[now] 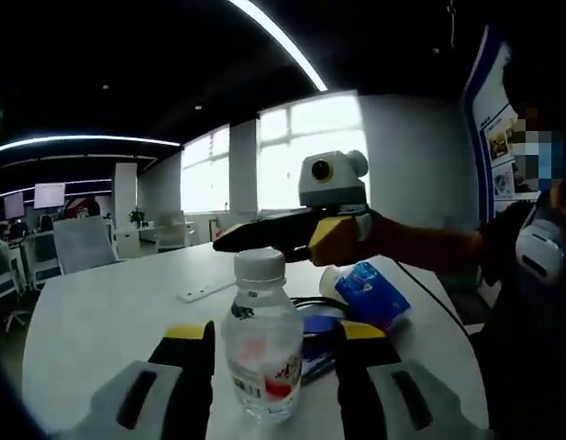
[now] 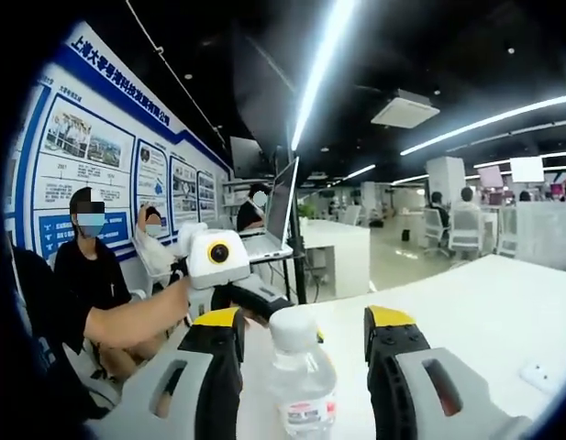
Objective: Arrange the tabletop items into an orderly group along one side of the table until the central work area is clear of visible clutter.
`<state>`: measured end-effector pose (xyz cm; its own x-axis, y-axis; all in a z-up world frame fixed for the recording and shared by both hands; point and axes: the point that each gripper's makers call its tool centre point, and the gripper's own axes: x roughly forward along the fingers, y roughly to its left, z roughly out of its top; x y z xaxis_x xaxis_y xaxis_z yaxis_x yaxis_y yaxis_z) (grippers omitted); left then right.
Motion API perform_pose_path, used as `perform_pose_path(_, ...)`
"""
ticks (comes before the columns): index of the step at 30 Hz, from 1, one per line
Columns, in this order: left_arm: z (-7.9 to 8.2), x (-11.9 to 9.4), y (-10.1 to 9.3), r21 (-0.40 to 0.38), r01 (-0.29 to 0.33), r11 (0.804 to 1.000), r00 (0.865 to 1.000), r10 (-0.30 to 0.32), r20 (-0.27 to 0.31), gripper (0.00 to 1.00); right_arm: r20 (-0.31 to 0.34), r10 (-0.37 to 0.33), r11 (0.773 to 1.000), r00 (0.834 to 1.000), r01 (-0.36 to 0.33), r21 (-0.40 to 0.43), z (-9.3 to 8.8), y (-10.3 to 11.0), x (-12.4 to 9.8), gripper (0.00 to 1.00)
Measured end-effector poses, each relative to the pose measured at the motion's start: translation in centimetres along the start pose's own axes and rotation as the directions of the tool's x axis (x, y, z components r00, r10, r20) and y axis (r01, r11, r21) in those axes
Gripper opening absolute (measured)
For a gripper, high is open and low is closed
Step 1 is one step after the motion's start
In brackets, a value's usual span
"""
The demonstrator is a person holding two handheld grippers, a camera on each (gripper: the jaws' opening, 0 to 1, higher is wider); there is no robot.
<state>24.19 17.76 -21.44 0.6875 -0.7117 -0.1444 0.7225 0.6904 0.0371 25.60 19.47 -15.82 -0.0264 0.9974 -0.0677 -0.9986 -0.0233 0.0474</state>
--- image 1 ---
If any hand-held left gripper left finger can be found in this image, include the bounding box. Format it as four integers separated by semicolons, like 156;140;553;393
78;320;217;440

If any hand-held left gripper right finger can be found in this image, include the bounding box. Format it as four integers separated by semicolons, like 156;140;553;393
333;320;490;440

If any white paper cup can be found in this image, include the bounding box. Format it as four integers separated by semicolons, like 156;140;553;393
319;265;353;302

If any blue tissue packet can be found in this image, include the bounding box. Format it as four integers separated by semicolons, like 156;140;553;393
333;260;413;334

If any blue wet wipes pack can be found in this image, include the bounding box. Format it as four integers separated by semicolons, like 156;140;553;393
300;313;344;382

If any clear water bottle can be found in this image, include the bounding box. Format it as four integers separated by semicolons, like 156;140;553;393
219;249;305;421

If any large window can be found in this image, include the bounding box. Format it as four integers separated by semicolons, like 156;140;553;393
180;90;370;215

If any white table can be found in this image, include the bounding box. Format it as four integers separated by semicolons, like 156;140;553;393
21;241;490;440

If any green potted plant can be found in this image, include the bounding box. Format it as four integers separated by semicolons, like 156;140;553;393
127;206;149;229

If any straight ceiling light strip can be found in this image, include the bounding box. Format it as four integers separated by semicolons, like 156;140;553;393
228;0;330;92

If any white mesh office chair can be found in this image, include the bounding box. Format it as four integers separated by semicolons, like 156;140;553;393
52;214;120;277

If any white worn chest device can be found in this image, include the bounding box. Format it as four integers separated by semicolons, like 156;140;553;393
515;200;566;282

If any long curved ceiling light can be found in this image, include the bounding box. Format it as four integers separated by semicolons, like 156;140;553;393
0;134;182;158

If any person's head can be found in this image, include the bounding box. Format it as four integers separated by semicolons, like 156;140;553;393
501;49;566;193

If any white table cable cover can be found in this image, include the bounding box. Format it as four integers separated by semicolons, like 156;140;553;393
176;280;239;304

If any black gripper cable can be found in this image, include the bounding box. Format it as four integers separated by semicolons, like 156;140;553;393
395;259;472;339

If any blue white wall poster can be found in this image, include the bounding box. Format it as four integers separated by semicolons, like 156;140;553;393
462;26;541;222

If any large pink wall screen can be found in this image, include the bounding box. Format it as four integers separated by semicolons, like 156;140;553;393
33;182;66;209

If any small pink wall screen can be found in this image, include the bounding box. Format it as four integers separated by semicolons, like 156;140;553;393
3;192;27;221

